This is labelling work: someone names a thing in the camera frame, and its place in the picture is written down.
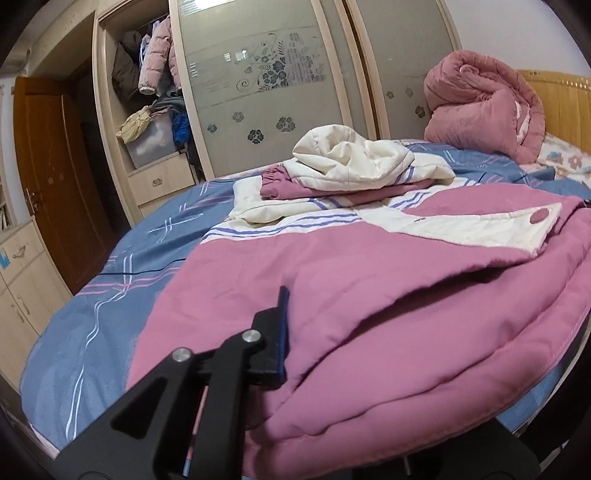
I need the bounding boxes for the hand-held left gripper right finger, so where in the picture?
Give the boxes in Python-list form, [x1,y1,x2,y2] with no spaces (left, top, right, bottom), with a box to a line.
[480,416,544,480]

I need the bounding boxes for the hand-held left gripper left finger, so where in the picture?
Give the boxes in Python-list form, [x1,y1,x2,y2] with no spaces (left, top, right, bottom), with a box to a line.
[51,286,291,480]

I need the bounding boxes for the pink and white quilt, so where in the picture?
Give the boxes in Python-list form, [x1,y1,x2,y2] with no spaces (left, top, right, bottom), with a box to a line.
[127,124,591,480]

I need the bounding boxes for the grey clothes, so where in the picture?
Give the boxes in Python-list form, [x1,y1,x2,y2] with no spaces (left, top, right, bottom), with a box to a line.
[150,89,186,117]

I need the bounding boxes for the bed with blue sheet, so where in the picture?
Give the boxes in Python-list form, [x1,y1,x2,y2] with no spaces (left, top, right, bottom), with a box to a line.
[21,138,591,450]

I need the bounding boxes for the wardrobe drawer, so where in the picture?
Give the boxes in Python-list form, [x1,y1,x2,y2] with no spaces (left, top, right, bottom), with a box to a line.
[126,154,198,202]

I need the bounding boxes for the beige wardrobe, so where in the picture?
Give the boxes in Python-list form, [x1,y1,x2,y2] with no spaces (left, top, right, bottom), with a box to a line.
[90,0,465,222]

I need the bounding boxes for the blue cloth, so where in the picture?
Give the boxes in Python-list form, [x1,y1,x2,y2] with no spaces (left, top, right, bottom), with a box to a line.
[171,111,193,151]

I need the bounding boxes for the clear storage box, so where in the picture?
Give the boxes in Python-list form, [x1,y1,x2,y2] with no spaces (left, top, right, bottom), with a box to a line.
[124,115,180,170]

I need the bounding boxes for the beige cabinet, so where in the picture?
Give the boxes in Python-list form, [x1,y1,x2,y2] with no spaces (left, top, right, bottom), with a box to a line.
[0,218,73,394]

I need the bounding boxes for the yellow cloth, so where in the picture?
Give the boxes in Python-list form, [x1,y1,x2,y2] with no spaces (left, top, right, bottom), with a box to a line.
[115,105,155,145]

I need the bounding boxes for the floral frosted sliding wardrobe door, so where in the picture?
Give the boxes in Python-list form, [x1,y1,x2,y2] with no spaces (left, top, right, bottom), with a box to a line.
[168,0,378,182]

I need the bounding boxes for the brown wooden door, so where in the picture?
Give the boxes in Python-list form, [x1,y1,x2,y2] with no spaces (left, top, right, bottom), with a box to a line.
[13,75,117,297]

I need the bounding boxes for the printed pillow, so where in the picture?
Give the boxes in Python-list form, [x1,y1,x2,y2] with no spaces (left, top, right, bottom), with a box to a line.
[537,133,591,189]

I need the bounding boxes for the plain frosted sliding wardrobe door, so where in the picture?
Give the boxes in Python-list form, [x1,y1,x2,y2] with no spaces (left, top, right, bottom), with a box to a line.
[344,0,463,145]

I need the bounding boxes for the pink puffer jacket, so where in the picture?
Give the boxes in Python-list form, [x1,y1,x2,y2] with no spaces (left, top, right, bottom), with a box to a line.
[139,15,184,96]

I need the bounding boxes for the rolled pink quilt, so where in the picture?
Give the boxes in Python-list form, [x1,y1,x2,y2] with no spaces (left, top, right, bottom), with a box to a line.
[424,50,546,164]

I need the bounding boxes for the dark brown coat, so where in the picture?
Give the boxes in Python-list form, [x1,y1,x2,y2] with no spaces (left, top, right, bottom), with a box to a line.
[111,30,145,101]

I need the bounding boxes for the wooden headboard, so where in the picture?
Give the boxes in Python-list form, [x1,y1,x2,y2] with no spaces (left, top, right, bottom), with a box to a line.
[516,69,591,145]

